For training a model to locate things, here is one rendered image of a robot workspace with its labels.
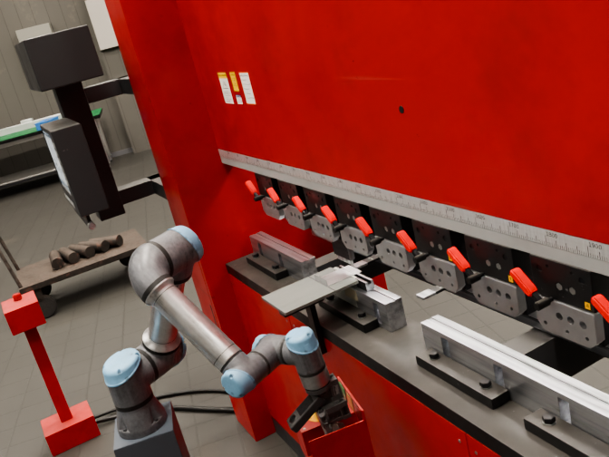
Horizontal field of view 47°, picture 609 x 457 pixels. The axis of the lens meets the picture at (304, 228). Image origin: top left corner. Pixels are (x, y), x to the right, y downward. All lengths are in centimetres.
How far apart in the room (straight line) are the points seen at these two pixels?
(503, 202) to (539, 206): 10
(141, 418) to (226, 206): 112
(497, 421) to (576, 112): 76
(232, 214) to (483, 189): 168
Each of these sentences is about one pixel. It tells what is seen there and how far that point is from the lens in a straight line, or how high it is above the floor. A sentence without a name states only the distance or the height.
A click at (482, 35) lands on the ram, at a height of 172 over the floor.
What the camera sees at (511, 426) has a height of 87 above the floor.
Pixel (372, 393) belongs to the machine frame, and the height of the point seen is 73.
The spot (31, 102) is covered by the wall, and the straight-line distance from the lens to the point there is 1245.
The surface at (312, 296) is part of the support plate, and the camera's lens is 217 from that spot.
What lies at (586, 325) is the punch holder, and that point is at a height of 118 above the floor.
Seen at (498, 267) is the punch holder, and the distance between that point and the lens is 155.
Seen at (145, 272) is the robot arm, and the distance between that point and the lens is 184.
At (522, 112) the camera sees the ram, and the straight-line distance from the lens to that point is 134.
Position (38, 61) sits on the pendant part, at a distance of 292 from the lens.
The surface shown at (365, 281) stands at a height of 100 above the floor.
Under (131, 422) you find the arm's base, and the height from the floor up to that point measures 83.
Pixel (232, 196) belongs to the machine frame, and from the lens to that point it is 298.
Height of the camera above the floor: 188
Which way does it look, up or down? 18 degrees down
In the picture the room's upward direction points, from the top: 14 degrees counter-clockwise
